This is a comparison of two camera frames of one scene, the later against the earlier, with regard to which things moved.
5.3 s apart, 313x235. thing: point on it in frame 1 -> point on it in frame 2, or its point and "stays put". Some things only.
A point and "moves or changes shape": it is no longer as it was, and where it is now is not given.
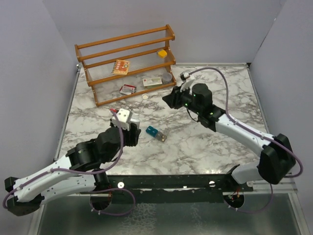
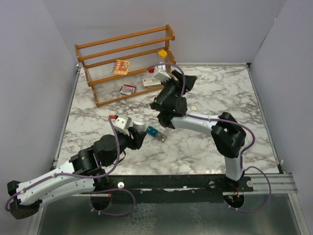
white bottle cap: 145,96 moves or changes shape
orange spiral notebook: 121,67 stays put
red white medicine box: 127,89 stays put
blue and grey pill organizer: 155,132 stays put
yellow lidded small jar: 162,54 stays put
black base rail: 175,188 stays put
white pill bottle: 135,118 -> 140,124
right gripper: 174,99 -> 177,83
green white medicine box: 152,82 stays put
